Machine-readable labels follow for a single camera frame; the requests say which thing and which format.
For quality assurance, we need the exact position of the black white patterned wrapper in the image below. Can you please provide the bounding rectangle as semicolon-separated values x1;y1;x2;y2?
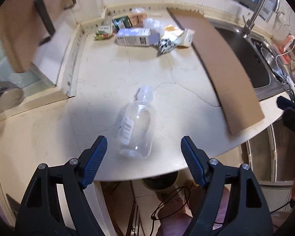
154;36;180;55

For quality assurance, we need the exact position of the wooden cabinet door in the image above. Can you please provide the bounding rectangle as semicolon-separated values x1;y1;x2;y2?
0;0;72;73

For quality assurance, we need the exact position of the yellow white paper box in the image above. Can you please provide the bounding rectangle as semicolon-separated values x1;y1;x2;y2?
165;25;195;48

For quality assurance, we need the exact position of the black floor cable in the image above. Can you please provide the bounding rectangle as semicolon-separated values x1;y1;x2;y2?
149;186;191;236

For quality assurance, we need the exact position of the dark green packet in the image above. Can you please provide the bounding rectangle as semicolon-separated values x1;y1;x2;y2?
112;16;133;32

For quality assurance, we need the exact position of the clear plastic bottle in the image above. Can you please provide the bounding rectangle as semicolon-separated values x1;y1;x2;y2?
117;86;156;159

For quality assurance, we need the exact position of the round steel pot lid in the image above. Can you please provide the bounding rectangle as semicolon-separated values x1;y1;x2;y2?
0;82;24;112

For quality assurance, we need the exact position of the brown cardboard sheet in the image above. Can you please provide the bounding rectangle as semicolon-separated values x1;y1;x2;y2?
168;8;264;135

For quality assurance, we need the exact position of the chrome kitchen faucet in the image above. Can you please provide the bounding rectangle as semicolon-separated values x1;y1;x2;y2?
241;0;280;36

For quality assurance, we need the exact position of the purple white carton box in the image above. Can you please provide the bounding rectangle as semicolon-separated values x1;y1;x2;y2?
116;28;160;46

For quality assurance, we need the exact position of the clear plastic wrap by wall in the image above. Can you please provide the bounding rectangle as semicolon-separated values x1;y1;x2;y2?
131;7;146;14

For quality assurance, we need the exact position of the stainless steel sink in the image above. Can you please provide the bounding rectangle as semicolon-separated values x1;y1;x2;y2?
210;19;295;101

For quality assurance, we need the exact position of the green white snack packet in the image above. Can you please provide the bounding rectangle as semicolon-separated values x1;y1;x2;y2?
94;25;114;41

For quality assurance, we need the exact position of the clear plastic bag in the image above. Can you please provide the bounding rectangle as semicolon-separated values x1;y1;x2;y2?
143;18;165;37

